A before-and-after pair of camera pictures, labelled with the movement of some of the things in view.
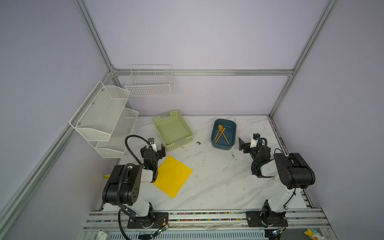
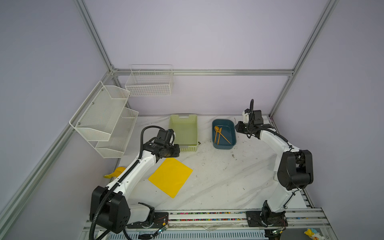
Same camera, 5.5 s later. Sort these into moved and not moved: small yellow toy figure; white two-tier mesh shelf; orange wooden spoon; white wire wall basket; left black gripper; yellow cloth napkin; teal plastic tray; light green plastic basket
Moved: left black gripper; light green plastic basket; orange wooden spoon
Not moved: yellow cloth napkin; small yellow toy figure; white two-tier mesh shelf; white wire wall basket; teal plastic tray
